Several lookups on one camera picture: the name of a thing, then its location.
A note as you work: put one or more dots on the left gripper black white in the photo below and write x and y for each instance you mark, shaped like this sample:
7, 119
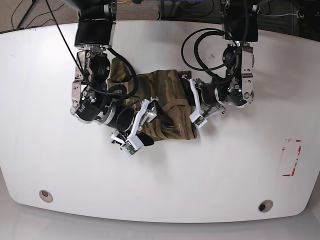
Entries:
205, 98

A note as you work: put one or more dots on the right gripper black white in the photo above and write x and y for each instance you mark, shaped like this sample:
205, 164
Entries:
121, 118

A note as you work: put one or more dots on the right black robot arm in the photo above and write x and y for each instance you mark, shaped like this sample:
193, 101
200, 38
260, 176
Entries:
106, 89

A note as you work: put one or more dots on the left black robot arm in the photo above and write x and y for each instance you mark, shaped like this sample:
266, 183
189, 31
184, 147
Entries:
232, 81

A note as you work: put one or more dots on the red tape rectangle marking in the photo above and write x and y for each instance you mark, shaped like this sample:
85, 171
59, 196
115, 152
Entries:
289, 157

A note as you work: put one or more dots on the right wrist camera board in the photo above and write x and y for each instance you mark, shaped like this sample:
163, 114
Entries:
132, 145

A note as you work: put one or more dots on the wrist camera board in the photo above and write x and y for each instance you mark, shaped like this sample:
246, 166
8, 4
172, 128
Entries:
197, 119
132, 145

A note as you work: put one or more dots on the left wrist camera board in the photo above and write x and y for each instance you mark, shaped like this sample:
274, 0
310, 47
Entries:
197, 119

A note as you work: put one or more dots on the left table cable grommet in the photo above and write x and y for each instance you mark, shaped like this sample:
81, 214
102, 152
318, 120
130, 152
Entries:
45, 196

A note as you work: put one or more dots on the table cable grommet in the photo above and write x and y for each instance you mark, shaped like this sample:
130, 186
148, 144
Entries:
265, 206
45, 196

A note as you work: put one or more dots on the right table cable grommet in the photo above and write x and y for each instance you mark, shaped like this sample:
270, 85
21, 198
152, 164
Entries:
265, 206

